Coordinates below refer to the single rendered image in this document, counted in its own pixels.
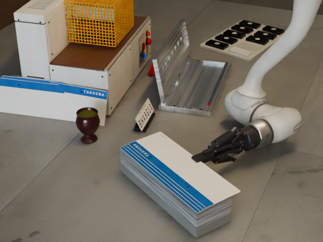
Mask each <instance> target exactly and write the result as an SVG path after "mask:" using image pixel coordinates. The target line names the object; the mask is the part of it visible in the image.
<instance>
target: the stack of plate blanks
mask: <svg viewBox="0 0 323 242"><path fill-rule="evenodd" d="M120 159H121V163H120V167H121V172H122V173H124V174H125V175H126V176H127V177H128V178H129V179H130V180H131V181H133V182H134V183H135V184H136V185H137V186H138V187H139V188H140V189H141V190H143V191H144V192H145V193H146V194H147V195H148V196H149V197H151V198H152V199H153V200H154V201H155V202H156V203H157V204H158V205H160V206H161V207H162V208H163V209H164V210H165V211H166V212H167V213H169V214H170V215H171V216H172V217H173V218H174V219H175V220H176V221H178V222H179V223H180V224H181V225H182V226H183V227H184V228H185V229H186V230H188V231H189V232H190V233H191V234H192V235H193V236H194V237H196V238H198V237H200V236H202V235H204V234H206V233H208V232H210V231H212V230H214V229H216V228H218V227H220V226H221V225H223V224H225V223H227V222H229V221H231V216H232V213H231V210H232V208H231V204H232V197H230V198H228V199H226V200H224V201H222V202H220V203H217V204H215V205H213V206H211V207H209V208H207V209H205V210H203V211H199V210H197V209H196V208H195V207H194V206H193V205H191V203H189V202H188V201H187V200H186V199H185V198H183V197H182V196H181V195H180V194H179V193H177V192H176V191H175V190H174V189H173V188H171V187H170V186H169V185H168V184H166V183H165V182H164V181H163V180H162V179H161V178H159V177H158V176H157V175H156V174H155V173H153V172H152V171H151V170H150V169H148V168H147V167H146V166H145V165H144V164H142V163H141V162H140V161H139V160H138V159H137V158H135V157H134V156H133V155H132V154H130V153H129V152H128V151H127V150H126V149H124V148H123V146H122V147H120Z"/></svg>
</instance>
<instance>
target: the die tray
mask: <svg viewBox="0 0 323 242"><path fill-rule="evenodd" d="M241 21H242V20H241ZM241 21H239V22H241ZM239 22H238V23H236V24H238V25H239ZM236 24H234V25H236ZM234 25H232V26H234ZM232 26H231V27H232ZM231 27H229V28H227V29H225V30H224V31H222V32H220V33H219V34H217V35H215V36H213V37H212V38H210V39H208V40H207V41H209V40H211V39H212V40H216V39H215V37H216V36H218V35H220V34H223V32H225V31H226V30H232V29H231ZM264 27H265V25H261V26H260V27H259V28H257V29H254V28H253V32H251V33H249V34H246V36H245V37H244V38H242V39H239V38H236V39H238V41H237V42H236V43H234V44H232V45H231V44H229V47H227V48H225V49H224V50H222V49H218V48H214V47H211V46H207V45H205V43H206V42H207V41H205V42H203V43H202V44H200V47H201V48H205V49H208V50H211V51H215V52H218V53H222V54H225V55H228V56H231V57H235V58H238V59H242V60H245V61H251V60H253V59H254V58H255V57H257V56H259V55H260V54H261V53H263V52H264V51H266V50H267V49H268V48H270V47H271V46H272V45H273V44H274V43H275V42H276V41H277V40H278V39H279V38H280V36H281V35H282V34H283V33H282V34H281V35H277V37H276V38H275V39H274V40H270V39H269V42H268V43H267V44H265V45H261V44H257V43H253V42H249V41H246V38H247V37H248V36H250V35H252V36H253V35H254V34H255V33H256V32H257V31H258V30H259V31H262V28H264ZM233 31H235V30H233ZM263 32H264V31H263ZM265 32H266V31H265ZM234 38H235V37H234ZM216 41H219V40H216ZM219 42H222V41H219ZM223 43H225V42H223ZM226 44H227V43H226ZM234 46H235V47H238V48H242V49H245V50H248V51H251V52H252V54H251V55H249V56H245V55H242V54H239V53H236V52H233V51H231V50H230V48H232V47H234Z"/></svg>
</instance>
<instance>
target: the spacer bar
mask: <svg viewBox="0 0 323 242"><path fill-rule="evenodd" d="M230 50H231V51H233V52H236V53H239V54H242V55H245V56H249V55H251V54H252V52H251V51H248V50H245V49H242V48H238V47H235V46H234V47H232V48H230Z"/></svg>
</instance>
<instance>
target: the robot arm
mask: <svg viewBox="0 0 323 242"><path fill-rule="evenodd" d="M321 3H322V0H294V3H293V14H292V19H291V22H290V25H289V27H288V28H287V30H286V31H285V32H284V33H283V34H282V35H281V36H280V38H279V39H278V40H277V41H276V42H275V43H274V44H273V45H272V46H271V47H270V48H269V49H268V50H267V51H266V52H265V53H264V54H263V55H262V56H261V57H260V58H259V59H258V60H257V61H256V62H255V63H254V64H253V66H252V67H251V69H250V71H249V73H248V75H247V77H246V80H245V82H244V84H243V85H242V86H240V87H238V88H237V89H234V90H232V91H230V92H229V93H228V94H227V95H226V97H225V100H224V106H225V109H226V110H227V112H228V113H229V114H230V116H232V117H233V118H234V119H235V120H237V121H238V122H239V123H241V124H243V125H245V127H244V128H242V129H238V128H236V127H235V126H232V127H231V128H230V129H229V130H228V131H227V132H225V133H224V134H222V135H220V136H219V137H217V138H216V139H214V140H213V141H212V142H211V146H208V149H205V150H203V151H202V152H201V153H199V154H196V155H194V156H192V157H191V158H192V159H193V160H194V161H195V162H197V163H198V162H202V163H206V162H209V161H212V162H213V163H214V164H219V163H224V162H229V161H233V162H236V156H237V155H238V154H240V153H241V152H242V151H249V150H251V149H259V148H261V147H263V146H266V145H269V144H271V143H278V142H281V141H283V140H285V139H287V138H289V137H291V136H292V135H294V134H295V133H296V132H297V131H298V130H299V129H300V128H301V125H302V117H301V114H300V112H299V111H298V110H297V109H294V108H288V107H283V108H281V107H275V106H271V105H269V104H268V103H267V100H266V93H265V92H264V90H263V88H262V82H263V79H264V77H265V75H266V73H267V72H268V71H269V70H270V69H271V68H273V67H274V66H275V65H276V64H277V63H278V62H280V61H281V60H282V59H283V58H284V57H285V56H287V55H288V54H289V53H290V52H291V51H292V50H294V49H295V48H296V47H297V46H298V45H299V44H300V43H301V42H302V40H303V39H304V38H305V36H306V35H307V33H308V32H309V30H310V28H311V26H312V23H313V21H314V19H315V16H316V14H317V11H318V9H319V7H320V5H321ZM228 154H229V155H228Z"/></svg>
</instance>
